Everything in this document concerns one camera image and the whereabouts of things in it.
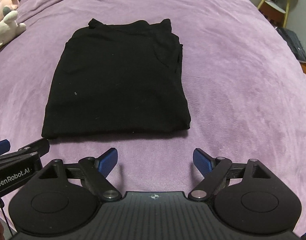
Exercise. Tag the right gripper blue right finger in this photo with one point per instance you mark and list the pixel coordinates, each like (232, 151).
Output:
(203, 162)

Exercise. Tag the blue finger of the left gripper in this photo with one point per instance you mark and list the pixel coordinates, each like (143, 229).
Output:
(40, 146)
(4, 146)

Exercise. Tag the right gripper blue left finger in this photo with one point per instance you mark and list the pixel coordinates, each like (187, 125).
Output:
(107, 161)

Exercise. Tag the black garment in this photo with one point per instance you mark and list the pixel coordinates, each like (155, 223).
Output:
(118, 79)

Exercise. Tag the purple duvet bed cover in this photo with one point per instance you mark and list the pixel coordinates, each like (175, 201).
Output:
(246, 91)

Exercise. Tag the white pink plush toy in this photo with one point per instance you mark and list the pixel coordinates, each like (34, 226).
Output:
(10, 29)

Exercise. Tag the dark grey bag on floor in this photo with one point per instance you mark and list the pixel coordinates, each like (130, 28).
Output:
(291, 38)

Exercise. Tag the yellow side table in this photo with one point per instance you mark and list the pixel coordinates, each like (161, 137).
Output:
(275, 11)

